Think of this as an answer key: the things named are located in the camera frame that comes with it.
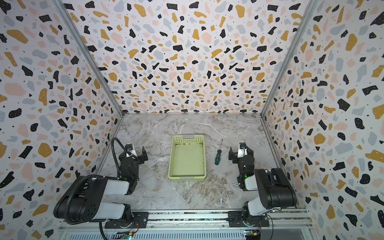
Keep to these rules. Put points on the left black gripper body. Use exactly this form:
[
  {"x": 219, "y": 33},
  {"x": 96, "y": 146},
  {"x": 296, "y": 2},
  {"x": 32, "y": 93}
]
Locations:
[{"x": 137, "y": 155}]

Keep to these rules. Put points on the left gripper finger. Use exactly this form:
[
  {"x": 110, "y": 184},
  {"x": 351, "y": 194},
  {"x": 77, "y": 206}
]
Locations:
[
  {"x": 143, "y": 157},
  {"x": 123, "y": 156}
]

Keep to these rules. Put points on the aluminium front rail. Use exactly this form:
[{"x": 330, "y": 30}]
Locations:
[{"x": 286, "y": 219}]

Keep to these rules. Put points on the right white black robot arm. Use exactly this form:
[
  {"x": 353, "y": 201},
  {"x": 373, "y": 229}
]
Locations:
[{"x": 274, "y": 189}]

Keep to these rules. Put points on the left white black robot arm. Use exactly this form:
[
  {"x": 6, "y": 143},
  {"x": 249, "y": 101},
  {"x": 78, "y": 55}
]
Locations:
[{"x": 83, "y": 201}]

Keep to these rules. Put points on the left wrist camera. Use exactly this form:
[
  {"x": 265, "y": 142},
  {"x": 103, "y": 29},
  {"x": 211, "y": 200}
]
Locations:
[{"x": 130, "y": 151}]

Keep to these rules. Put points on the white slotted cable duct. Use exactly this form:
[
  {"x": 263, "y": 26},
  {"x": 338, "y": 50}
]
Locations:
[{"x": 177, "y": 235}]

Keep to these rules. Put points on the light green plastic bin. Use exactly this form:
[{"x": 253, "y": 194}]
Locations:
[{"x": 188, "y": 158}]

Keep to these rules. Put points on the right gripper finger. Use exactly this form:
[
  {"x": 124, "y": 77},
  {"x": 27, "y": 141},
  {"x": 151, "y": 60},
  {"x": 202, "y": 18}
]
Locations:
[
  {"x": 233, "y": 156},
  {"x": 249, "y": 152}
]

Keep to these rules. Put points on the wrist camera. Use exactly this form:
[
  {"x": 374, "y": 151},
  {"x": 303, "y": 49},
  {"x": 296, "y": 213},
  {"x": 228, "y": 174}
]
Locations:
[
  {"x": 130, "y": 151},
  {"x": 242, "y": 151}
]

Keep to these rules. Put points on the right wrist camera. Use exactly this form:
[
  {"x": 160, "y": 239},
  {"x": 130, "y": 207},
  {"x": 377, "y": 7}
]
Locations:
[{"x": 242, "y": 151}]

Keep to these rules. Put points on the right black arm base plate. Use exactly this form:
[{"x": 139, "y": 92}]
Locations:
[{"x": 239, "y": 219}]

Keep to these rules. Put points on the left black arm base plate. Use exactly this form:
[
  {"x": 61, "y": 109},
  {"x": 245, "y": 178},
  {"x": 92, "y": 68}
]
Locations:
[{"x": 132, "y": 221}]

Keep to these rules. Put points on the green handled screwdriver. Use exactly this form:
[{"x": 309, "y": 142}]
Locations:
[{"x": 218, "y": 155}]

